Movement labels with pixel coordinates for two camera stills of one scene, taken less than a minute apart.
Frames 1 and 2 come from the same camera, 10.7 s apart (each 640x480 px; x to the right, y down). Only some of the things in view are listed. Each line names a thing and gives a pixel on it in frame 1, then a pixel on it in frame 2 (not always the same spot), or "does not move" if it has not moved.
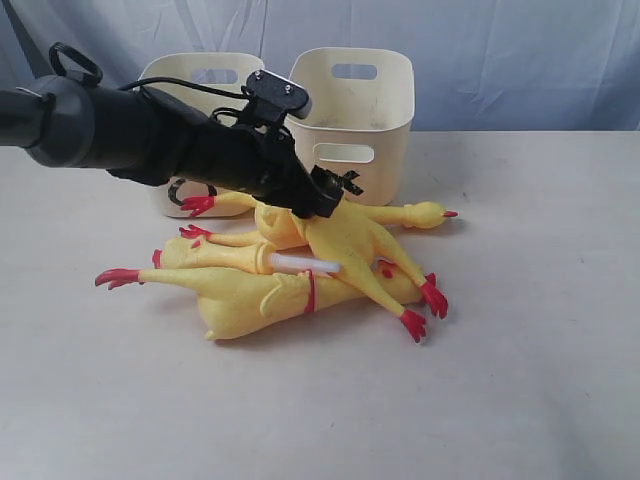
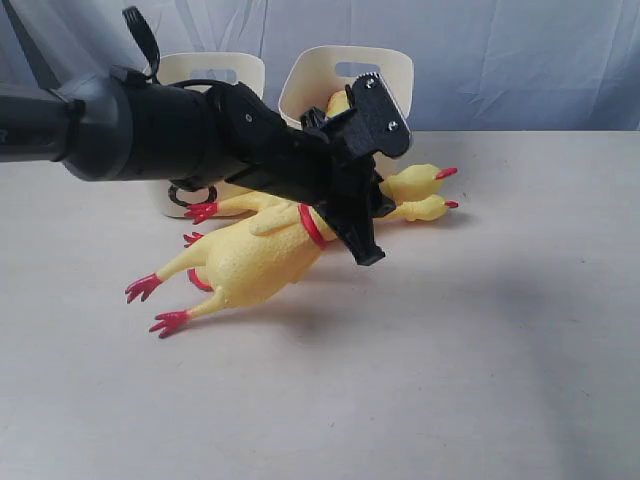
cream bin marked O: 206,82 does not move
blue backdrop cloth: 479,65 does not move
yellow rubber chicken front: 232,306 → 264,255
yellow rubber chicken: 345,234 → 418,202
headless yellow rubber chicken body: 355,239 → 337,103
